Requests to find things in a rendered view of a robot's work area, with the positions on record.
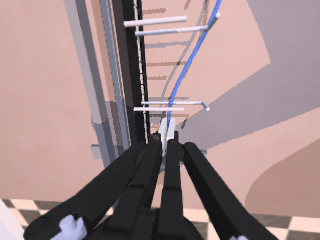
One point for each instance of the blue patch cable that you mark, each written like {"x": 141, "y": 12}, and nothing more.
{"x": 218, "y": 2}

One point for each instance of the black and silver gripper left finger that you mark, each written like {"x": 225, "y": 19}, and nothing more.
{"x": 77, "y": 216}

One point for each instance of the grey metal cable rack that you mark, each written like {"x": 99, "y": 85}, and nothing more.
{"x": 131, "y": 50}

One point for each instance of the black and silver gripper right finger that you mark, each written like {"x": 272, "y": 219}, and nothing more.
{"x": 230, "y": 219}

